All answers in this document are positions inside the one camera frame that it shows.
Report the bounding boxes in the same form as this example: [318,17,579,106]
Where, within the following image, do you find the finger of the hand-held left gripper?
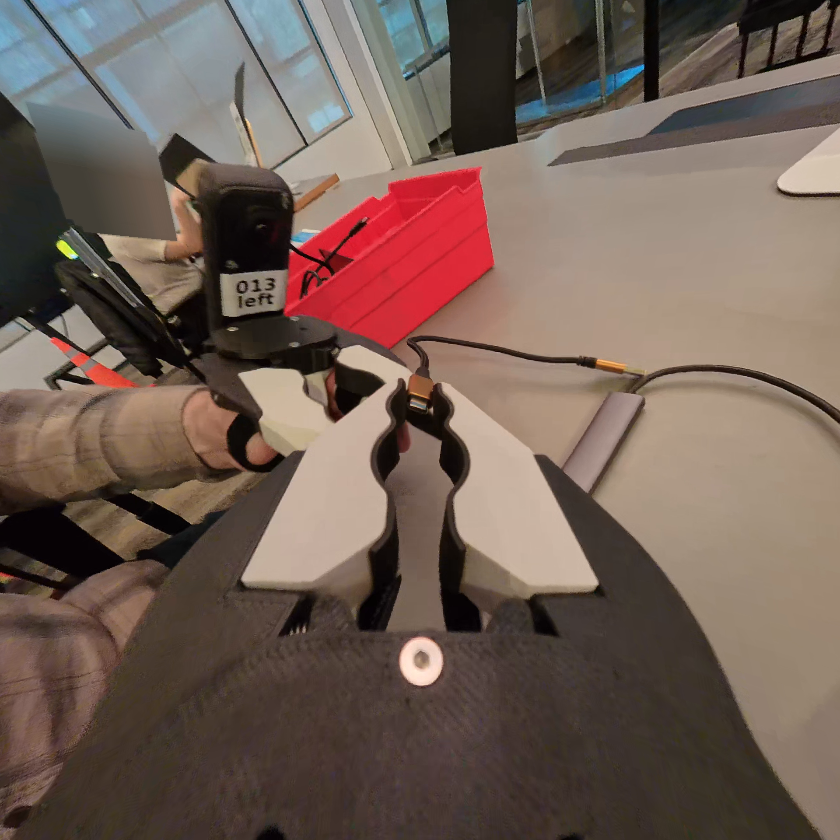
[237,367,340,456]
[335,344,410,395]

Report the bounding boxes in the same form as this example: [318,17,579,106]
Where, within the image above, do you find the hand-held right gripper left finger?
[241,381,403,620]

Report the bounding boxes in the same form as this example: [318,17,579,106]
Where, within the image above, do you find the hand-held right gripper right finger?
[431,385,601,623]

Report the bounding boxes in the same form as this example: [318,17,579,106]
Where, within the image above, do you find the black cable orange plug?
[401,334,647,421]

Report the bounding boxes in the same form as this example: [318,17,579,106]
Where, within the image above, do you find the red plastic bin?
[285,167,496,350]

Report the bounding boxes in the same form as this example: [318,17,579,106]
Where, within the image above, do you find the dark USB hub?
[562,390,647,496]

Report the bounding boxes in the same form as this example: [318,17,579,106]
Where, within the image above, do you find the person's left hand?
[182,388,283,476]

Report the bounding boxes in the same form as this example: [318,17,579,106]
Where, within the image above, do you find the orange plastic object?
[46,332,139,391]

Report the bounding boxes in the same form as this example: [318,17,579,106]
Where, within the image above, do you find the black monitor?
[0,92,69,329]

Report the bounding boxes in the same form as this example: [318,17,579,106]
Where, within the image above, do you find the white stand base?
[776,125,840,198]

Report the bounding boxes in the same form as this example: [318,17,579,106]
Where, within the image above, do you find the tangled black cable red plugs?
[292,217,372,300]

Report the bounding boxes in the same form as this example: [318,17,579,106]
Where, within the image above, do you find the black metal post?
[642,0,661,103]

